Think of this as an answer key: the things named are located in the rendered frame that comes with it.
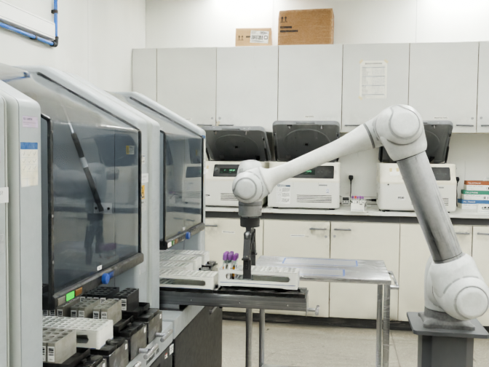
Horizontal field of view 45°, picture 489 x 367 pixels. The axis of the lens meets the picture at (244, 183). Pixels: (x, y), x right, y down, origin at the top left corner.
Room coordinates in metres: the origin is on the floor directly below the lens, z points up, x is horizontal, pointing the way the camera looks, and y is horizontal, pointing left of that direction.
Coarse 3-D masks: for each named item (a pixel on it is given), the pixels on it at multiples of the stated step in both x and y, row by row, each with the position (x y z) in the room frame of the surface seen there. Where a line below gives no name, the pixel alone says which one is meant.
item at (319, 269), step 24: (264, 264) 2.65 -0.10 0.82; (288, 264) 2.66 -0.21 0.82; (312, 264) 2.66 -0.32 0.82; (336, 264) 2.67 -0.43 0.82; (360, 264) 2.67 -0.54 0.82; (384, 264) 2.68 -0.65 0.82; (384, 288) 2.36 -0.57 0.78; (264, 312) 2.87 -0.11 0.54; (384, 312) 2.35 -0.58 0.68; (264, 336) 2.88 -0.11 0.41; (384, 336) 2.35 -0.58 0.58; (384, 360) 2.35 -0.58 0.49
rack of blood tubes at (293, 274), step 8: (224, 272) 2.16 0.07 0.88; (232, 272) 2.16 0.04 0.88; (240, 272) 2.15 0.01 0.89; (256, 272) 2.14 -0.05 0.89; (264, 272) 2.14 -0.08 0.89; (272, 272) 2.13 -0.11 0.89; (280, 272) 2.13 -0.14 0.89; (288, 272) 2.12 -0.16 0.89; (296, 272) 2.12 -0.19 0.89; (224, 280) 2.16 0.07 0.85; (232, 280) 2.16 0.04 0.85; (240, 280) 2.15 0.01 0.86; (248, 280) 2.15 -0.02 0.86; (256, 280) 2.23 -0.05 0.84; (264, 280) 2.23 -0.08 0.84; (272, 280) 2.23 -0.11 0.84; (280, 280) 2.22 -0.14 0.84; (288, 280) 2.22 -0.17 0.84; (296, 280) 2.12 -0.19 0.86; (288, 288) 2.12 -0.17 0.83; (296, 288) 2.12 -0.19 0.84
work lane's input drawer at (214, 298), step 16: (160, 288) 2.20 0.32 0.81; (176, 288) 2.19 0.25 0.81; (192, 288) 2.18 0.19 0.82; (224, 288) 2.24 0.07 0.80; (240, 288) 2.25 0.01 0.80; (256, 288) 2.24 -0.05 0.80; (272, 288) 2.23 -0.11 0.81; (304, 288) 2.20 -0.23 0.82; (192, 304) 2.16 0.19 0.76; (208, 304) 2.15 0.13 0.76; (224, 304) 2.14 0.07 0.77; (240, 304) 2.13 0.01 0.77; (256, 304) 2.12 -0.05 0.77; (272, 304) 2.11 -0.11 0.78; (288, 304) 2.10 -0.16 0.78; (304, 304) 2.09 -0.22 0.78
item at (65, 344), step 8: (56, 336) 1.39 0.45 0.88; (64, 336) 1.39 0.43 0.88; (72, 336) 1.43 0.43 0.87; (48, 344) 1.35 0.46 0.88; (56, 344) 1.35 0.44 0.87; (64, 344) 1.39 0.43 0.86; (72, 344) 1.43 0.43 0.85; (48, 352) 1.35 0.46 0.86; (56, 352) 1.35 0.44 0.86; (64, 352) 1.39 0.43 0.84; (72, 352) 1.43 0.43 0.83; (48, 360) 1.35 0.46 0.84; (56, 360) 1.35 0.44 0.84; (64, 360) 1.39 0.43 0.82
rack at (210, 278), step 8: (160, 272) 2.24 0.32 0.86; (168, 272) 2.24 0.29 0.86; (176, 272) 2.24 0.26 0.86; (184, 272) 2.25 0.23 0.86; (192, 272) 2.24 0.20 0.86; (200, 272) 2.24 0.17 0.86; (208, 272) 2.25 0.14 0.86; (216, 272) 2.24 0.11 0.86; (160, 280) 2.26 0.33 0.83; (168, 280) 2.26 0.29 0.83; (176, 280) 2.29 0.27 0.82; (184, 280) 2.29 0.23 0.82; (192, 280) 2.28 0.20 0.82; (200, 280) 2.28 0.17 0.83; (208, 280) 2.17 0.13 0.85; (216, 280) 2.23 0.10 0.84; (208, 288) 2.17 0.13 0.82
